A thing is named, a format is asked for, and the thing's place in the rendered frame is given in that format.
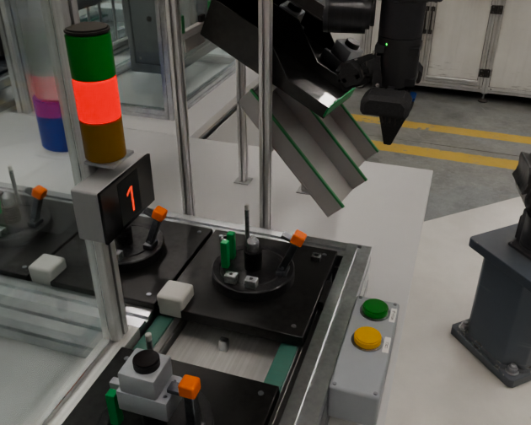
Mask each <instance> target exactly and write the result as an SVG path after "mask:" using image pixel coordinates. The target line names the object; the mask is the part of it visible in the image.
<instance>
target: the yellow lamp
mask: <svg viewBox="0 0 531 425"><path fill-rule="evenodd" d="M79 125H80V130H81V135H82V140H83V150H84V154H85V158H86V159H87V160H88V161H90V162H92V163H97V164H106V163H111V162H115V161H117V160H120V159H122V158H124V157H125V156H126V142H125V136H124V129H123V122H122V116H121V117H120V118H119V119H117V120H116V121H112V122H109V123H105V124H87V123H83V122H81V121H79Z"/></svg>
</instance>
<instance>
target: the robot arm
mask: <svg viewBox="0 0 531 425"><path fill-rule="evenodd" d="M376 1H377V0H325V5H324V10H323V16H322V18H323V32H329V33H351V34H365V30H369V25H370V26H374V20H375V10H376ZM441 1H442V0H382V2H381V11H380V20H379V29H378V42H377V43H376V45H375V48H374V51H373V53H372V54H367V55H365V56H360V57H358V58H355V59H351V60H349V61H346V62H343V63H342V64H341V65H340V66H339V67H338V68H337V69H336V75H337V79H336V82H337V83H338V84H340V85H341V88H342V91H344V92H346V91H349V90H351V89H352V88H355V87H358V86H361V85H364V84H367V83H371V82H372V84H373V87H377V88H370V89H369V90H368V91H367V92H366V93H365V94H364V95H363V97H362V99H361V106H360V111H361V113H362V114H364V115H370V116H379V120H380V125H381V130H382V136H383V144H387V145H391V143H392V142H393V141H394V138H395V137H396V135H397V133H398V131H399V130H400V128H401V127H402V125H403V123H404V121H405V119H406V118H407V117H408V115H409V114H410V111H411V109H412V106H413V104H414V101H415V99H416V92H411V91H410V89H407V87H412V88H414V87H415V84H416V83H419V82H420V81H421V77H422V73H423V66H422V65H421V64H420V63H419V57H420V50H421V47H422V40H421V39H422V31H423V25H424V19H425V12H426V3H428V2H435V3H437V2H441ZM378 88H379V89H378ZM512 175H513V178H514V180H515V185H516V187H517V189H518V192H519V195H520V197H521V198H522V200H523V204H524V206H525V207H526V208H524V210H523V215H521V216H520V219H519V222H518V227H517V231H516V234H515V238H516V239H513V240H510V241H508V245H509V246H511V247H512V248H513V249H514V250H516V251H518V252H519V253H521V254H522V255H524V256H526V257H527V258H528V259H530V260H531V153H525V152H521V153H520V155H519V160H518V166H517V168H516V169H515V170H514V171H513V173H512Z"/></svg>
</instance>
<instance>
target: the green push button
mask: <svg viewBox="0 0 531 425"><path fill-rule="evenodd" d="M388 310H389V307H388V305H387V304H386V303H385V302H384V301H383V300H380V299H368V300H366V301H365V302H364V303H363V306H362V312H363V314H365V315H366V316H367V317H369V318H372V319H382V318H384V317H385V316H386V315H387V314H388Z"/></svg>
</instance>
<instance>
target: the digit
mask: <svg viewBox="0 0 531 425"><path fill-rule="evenodd" d="M117 186H118V192H119V198H120V205H121V216H122V222H123V227H124V226H125V225H126V224H127V223H128V222H129V221H131V220H132V219H133V218H134V217H135V216H136V215H137V214H138V213H139V212H140V211H141V210H142V203H141V196H140V189H139V181H138V174H137V169H136V170H134V171H133V172H132V173H131V174H130V175H128V176H127V177H126V178H125V179H124V180H123V181H122V182H121V183H119V184H118V185H117Z"/></svg>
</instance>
